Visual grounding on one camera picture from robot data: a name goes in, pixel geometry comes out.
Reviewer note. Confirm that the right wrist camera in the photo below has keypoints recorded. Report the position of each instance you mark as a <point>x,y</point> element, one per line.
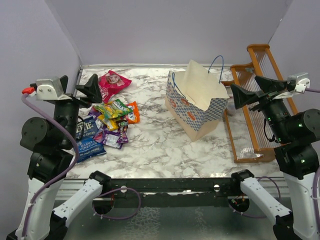
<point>298,83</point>

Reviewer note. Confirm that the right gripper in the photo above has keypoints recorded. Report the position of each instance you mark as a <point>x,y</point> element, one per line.
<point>269,86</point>

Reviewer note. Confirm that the checkered paper bag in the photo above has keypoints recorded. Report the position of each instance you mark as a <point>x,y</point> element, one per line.
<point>196,98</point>

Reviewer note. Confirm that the green Savoria snack packet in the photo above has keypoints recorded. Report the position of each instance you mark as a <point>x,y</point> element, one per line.
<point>113,109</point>

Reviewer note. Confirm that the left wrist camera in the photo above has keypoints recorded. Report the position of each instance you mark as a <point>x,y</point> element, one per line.
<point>46,89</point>

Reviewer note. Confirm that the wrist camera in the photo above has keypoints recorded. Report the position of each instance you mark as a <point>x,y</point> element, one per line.
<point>46,89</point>
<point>298,83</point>

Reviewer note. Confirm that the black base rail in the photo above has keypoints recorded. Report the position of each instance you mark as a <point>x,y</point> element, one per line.
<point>135,193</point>

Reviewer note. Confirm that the dark green snack packet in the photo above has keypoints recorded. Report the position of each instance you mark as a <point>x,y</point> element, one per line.
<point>122,130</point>

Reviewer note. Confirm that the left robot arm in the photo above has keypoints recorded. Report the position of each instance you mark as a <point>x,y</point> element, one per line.
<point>51,137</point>

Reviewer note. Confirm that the purple candy bag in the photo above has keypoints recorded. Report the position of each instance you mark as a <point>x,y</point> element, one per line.
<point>108,138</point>
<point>95,114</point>

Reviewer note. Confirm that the orange Savoria snack packet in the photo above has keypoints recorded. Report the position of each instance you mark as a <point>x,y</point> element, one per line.
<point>134,116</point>

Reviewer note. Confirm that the blue kettle chips bag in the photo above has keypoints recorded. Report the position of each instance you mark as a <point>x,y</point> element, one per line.
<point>86,129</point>

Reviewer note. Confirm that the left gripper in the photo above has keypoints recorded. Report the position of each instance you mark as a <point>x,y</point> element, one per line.
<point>91,89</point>

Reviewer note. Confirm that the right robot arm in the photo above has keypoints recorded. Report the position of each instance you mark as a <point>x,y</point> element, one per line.
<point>302,220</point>

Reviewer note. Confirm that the red snack bag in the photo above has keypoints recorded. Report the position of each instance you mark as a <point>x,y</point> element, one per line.
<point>111,84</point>

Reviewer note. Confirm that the yellow snack packet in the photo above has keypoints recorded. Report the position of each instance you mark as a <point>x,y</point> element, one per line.
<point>111,124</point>

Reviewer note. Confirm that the orange wooden rack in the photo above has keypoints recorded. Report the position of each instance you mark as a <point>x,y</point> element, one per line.
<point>276,129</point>

